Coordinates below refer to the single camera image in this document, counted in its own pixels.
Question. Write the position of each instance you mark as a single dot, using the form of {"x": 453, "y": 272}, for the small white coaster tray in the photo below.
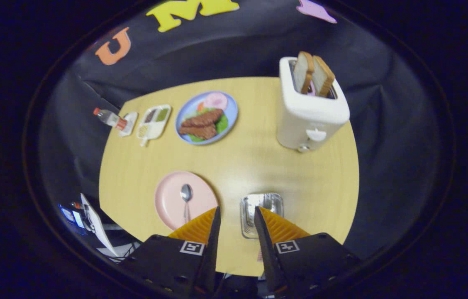
{"x": 131, "y": 124}

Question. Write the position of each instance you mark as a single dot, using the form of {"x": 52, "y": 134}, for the blue packets on floor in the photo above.
{"x": 68, "y": 215}

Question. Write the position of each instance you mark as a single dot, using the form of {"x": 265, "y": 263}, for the orange vegetable slice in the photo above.
{"x": 201, "y": 106}

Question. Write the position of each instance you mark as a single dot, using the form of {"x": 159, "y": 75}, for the white toaster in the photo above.
{"x": 308, "y": 116}

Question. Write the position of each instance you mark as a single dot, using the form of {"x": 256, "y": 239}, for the pink plate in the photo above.
{"x": 167, "y": 199}

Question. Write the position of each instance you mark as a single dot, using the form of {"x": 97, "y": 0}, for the square metal basket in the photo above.
{"x": 248, "y": 220}

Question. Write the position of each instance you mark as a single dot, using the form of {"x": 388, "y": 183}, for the brown meat strip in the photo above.
{"x": 203, "y": 119}
{"x": 201, "y": 132}

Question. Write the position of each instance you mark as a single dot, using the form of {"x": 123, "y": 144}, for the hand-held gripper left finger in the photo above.
{"x": 211, "y": 253}

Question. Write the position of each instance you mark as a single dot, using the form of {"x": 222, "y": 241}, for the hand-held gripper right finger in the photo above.
{"x": 265, "y": 253}

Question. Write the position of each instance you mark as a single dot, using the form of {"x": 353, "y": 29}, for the green lettuce leaf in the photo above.
{"x": 222, "y": 123}

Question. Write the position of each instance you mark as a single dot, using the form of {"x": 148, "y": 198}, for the white flat panel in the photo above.
{"x": 97, "y": 226}

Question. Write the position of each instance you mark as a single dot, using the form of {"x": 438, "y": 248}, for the blue plate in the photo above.
{"x": 230, "y": 112}

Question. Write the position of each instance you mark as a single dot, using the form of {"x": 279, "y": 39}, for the white divided condiment tray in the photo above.
{"x": 153, "y": 126}

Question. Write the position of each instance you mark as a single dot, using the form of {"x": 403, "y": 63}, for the pink ham slice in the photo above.
{"x": 216, "y": 101}

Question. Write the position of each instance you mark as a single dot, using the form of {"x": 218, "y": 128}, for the clear bottle red cap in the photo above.
{"x": 109, "y": 118}

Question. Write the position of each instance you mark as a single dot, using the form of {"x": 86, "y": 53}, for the black backdrop cloth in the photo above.
{"x": 383, "y": 166}

